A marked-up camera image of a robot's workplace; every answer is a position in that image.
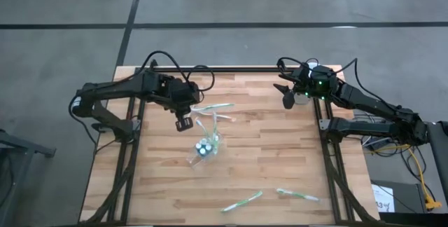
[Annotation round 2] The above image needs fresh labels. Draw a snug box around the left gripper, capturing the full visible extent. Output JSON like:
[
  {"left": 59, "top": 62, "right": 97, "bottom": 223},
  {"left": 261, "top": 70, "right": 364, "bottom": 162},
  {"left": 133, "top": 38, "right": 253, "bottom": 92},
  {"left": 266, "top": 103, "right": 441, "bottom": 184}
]
[{"left": 160, "top": 76, "right": 203, "bottom": 132}]

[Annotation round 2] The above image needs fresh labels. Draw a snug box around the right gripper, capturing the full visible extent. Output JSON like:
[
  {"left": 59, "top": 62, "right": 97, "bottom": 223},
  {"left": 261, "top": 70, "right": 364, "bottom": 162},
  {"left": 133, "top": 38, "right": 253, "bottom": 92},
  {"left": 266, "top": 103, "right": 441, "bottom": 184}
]
[{"left": 272, "top": 64, "right": 340, "bottom": 111}]

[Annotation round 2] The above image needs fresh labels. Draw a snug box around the white toothbrush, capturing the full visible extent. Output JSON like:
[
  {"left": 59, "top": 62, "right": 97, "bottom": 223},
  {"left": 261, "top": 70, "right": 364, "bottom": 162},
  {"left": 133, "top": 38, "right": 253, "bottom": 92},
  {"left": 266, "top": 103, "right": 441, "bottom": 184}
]
[{"left": 194, "top": 117, "right": 213, "bottom": 142}]

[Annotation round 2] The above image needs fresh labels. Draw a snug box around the clear plastic bag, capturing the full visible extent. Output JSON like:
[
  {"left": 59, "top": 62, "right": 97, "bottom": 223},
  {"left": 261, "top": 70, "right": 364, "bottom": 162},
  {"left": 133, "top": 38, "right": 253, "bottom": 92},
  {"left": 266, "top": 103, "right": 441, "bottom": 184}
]
[{"left": 187, "top": 134, "right": 225, "bottom": 170}]

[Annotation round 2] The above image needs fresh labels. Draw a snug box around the white paper label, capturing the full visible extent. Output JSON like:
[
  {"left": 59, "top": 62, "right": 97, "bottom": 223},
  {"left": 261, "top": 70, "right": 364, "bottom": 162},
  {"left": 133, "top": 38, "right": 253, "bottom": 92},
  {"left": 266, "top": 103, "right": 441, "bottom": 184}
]
[{"left": 371, "top": 184, "right": 396, "bottom": 213}]

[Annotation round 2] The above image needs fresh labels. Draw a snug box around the black box with label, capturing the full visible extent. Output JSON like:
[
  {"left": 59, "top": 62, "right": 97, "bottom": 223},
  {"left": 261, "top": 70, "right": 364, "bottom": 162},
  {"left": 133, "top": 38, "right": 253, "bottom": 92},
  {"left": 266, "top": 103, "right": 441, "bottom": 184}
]
[{"left": 370, "top": 179, "right": 431, "bottom": 216}]

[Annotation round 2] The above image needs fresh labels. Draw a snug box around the black side table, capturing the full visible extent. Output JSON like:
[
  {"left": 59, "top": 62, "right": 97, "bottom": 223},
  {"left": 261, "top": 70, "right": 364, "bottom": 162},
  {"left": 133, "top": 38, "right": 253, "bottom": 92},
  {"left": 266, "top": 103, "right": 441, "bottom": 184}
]
[{"left": 426, "top": 121, "right": 448, "bottom": 200}]

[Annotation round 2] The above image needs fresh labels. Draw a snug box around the dark grey stand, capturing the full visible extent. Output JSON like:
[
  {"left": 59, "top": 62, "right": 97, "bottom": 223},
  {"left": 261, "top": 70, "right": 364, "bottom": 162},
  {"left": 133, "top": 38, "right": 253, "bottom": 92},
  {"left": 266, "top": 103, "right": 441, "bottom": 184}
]
[{"left": 0, "top": 128, "right": 57, "bottom": 227}]

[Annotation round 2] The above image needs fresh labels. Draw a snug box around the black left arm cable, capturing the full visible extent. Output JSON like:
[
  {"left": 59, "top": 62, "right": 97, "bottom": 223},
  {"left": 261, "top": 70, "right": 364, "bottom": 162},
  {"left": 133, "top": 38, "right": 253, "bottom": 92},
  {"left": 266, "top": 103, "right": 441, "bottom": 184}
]
[{"left": 139, "top": 50, "right": 216, "bottom": 93}]

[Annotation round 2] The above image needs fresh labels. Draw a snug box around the black aluminium rig frame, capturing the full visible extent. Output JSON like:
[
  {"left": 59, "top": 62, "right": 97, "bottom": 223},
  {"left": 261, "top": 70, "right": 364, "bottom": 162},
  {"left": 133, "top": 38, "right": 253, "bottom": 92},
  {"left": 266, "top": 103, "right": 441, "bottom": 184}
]
[{"left": 79, "top": 58, "right": 381, "bottom": 226}]

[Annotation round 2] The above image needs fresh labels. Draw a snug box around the yellow cable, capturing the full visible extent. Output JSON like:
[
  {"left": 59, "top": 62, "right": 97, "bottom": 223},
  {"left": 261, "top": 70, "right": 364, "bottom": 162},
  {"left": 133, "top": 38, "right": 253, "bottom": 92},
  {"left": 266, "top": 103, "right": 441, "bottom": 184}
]
[{"left": 363, "top": 144, "right": 442, "bottom": 210}]

